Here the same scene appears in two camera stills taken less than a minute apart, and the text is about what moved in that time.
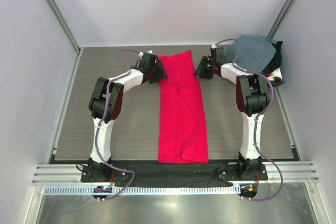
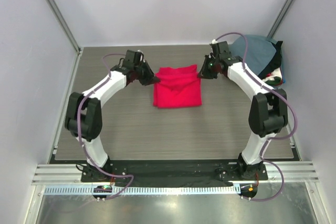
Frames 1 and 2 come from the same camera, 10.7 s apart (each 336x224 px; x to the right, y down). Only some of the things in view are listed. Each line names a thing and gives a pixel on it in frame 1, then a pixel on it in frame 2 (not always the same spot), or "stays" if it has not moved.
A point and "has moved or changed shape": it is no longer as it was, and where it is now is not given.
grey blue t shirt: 254,52 stays
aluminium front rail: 69,174 stays
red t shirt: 183,136 has moved or changed shape
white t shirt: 275,73 stays
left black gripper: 161,73 -> 150,78
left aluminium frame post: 58,12 stays
